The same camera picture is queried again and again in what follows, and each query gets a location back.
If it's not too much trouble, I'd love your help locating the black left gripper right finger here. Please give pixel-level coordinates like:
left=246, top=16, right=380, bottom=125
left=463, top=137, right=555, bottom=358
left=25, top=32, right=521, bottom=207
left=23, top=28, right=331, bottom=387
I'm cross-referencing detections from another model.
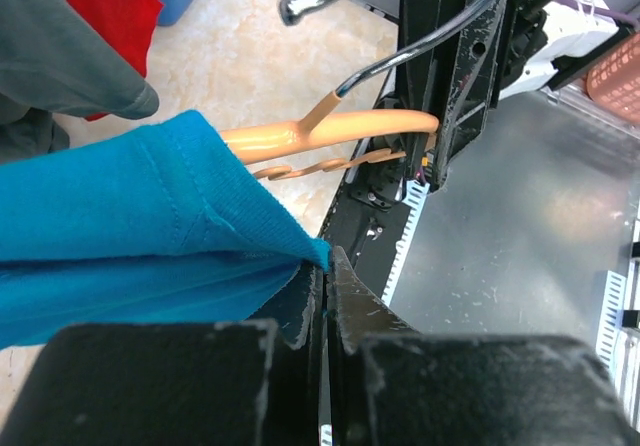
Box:
left=327, top=248, right=635, bottom=445

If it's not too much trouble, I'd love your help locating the white toothed cable duct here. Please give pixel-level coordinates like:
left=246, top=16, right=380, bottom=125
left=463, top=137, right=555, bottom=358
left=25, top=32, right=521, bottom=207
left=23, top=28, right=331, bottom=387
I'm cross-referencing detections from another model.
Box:
left=381, top=180, right=430, bottom=307

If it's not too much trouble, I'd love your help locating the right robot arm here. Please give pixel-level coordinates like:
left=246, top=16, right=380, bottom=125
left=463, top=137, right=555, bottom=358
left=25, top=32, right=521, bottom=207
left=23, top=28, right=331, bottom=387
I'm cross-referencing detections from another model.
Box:
left=321, top=0, right=639, bottom=445

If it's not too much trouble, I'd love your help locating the pink perforated basket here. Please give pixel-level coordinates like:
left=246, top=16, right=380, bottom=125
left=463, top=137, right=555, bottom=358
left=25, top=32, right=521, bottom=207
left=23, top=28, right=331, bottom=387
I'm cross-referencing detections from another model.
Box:
left=585, top=33, right=640, bottom=126

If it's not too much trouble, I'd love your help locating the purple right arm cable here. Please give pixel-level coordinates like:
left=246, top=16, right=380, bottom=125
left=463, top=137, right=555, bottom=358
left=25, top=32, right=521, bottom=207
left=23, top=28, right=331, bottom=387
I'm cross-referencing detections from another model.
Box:
left=554, top=0, right=636, bottom=25

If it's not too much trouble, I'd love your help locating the grey t shirt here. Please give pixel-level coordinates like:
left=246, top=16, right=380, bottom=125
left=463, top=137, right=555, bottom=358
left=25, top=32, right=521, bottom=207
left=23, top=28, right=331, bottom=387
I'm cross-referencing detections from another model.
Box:
left=1, top=0, right=162, bottom=163

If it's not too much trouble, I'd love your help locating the orange wooden hanger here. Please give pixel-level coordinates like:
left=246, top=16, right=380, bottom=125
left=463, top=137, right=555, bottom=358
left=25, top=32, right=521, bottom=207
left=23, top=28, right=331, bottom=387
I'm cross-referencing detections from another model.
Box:
left=220, top=92, right=439, bottom=166

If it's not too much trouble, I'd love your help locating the blue t shirt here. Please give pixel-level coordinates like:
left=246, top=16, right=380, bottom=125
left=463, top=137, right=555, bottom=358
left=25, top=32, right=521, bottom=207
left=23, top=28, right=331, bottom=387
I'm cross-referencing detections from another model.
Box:
left=1, top=111, right=330, bottom=347

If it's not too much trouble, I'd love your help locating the red t shirt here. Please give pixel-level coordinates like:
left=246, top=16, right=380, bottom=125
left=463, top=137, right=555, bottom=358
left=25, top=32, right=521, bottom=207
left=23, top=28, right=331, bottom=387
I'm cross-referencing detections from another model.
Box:
left=38, top=0, right=165, bottom=122

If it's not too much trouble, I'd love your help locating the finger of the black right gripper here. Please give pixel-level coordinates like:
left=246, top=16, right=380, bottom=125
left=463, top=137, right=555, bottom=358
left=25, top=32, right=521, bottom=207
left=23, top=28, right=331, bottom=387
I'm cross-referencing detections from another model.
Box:
left=432, top=0, right=508, bottom=189
left=397, top=0, right=446, bottom=160

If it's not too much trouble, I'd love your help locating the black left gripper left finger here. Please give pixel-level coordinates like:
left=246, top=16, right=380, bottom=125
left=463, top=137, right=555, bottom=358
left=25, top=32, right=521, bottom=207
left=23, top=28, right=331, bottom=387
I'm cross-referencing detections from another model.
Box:
left=1, top=265, right=323, bottom=445

